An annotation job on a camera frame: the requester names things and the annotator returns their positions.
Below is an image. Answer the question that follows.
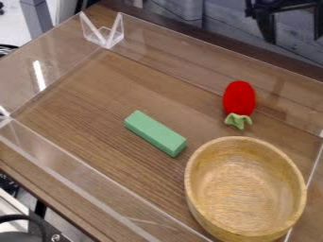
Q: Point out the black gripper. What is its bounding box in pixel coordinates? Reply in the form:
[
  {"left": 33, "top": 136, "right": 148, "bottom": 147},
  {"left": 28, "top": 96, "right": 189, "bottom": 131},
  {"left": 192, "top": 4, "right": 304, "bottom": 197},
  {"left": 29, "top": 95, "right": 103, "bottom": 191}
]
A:
[{"left": 244, "top": 0, "right": 323, "bottom": 44}]

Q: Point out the red plush strawberry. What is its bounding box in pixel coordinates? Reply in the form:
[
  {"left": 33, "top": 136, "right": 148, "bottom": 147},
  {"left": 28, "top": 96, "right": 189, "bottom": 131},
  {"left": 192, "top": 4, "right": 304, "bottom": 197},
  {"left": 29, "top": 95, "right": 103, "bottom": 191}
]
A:
[{"left": 221, "top": 80, "right": 256, "bottom": 130}]

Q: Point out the green rectangular block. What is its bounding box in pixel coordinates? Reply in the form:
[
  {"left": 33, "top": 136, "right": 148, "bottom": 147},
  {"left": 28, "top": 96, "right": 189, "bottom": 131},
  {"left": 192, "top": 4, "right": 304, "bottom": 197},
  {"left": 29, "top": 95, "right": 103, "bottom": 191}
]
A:
[{"left": 124, "top": 111, "right": 187, "bottom": 157}]

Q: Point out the wooden bowl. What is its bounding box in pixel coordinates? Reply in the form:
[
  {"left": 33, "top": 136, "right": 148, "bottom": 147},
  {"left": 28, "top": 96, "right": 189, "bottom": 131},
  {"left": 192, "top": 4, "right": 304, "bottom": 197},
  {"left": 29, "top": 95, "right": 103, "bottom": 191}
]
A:
[{"left": 184, "top": 136, "right": 307, "bottom": 242}]

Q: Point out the clear acrylic tray wall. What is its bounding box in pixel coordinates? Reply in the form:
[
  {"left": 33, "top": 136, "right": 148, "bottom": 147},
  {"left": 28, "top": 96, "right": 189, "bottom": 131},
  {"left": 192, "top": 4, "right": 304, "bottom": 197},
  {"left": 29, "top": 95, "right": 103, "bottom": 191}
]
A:
[{"left": 0, "top": 9, "right": 323, "bottom": 242}]

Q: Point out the grey table leg post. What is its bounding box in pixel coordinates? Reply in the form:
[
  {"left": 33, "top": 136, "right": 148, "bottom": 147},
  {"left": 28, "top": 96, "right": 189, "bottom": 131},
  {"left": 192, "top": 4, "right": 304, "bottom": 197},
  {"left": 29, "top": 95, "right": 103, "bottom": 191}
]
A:
[{"left": 18, "top": 0, "right": 53, "bottom": 39}]

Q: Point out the black equipment with cable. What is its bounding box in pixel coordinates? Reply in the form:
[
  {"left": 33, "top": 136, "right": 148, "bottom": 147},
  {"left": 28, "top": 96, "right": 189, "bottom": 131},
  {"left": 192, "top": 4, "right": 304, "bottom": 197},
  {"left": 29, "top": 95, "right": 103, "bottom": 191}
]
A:
[{"left": 0, "top": 214, "right": 72, "bottom": 242}]

